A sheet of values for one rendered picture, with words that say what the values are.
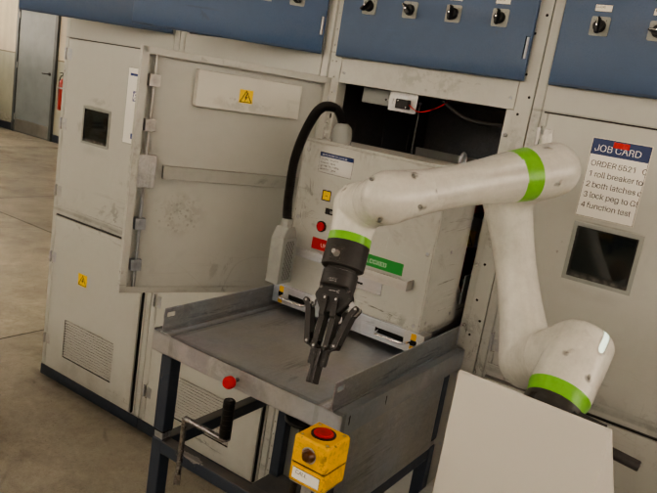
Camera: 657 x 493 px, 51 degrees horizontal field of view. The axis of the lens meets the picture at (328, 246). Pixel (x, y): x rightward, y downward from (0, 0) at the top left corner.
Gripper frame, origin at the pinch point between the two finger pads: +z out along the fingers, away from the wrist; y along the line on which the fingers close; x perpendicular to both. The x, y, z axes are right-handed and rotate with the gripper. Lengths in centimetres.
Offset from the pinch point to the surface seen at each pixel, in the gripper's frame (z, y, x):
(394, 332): -18, -6, 58
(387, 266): -35, -11, 52
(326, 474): 19.4, 8.8, -2.3
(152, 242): -28, -83, 38
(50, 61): -402, -859, 574
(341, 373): -2.1, -10.3, 37.7
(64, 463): 53, -135, 90
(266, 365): 1.1, -26.3, 27.1
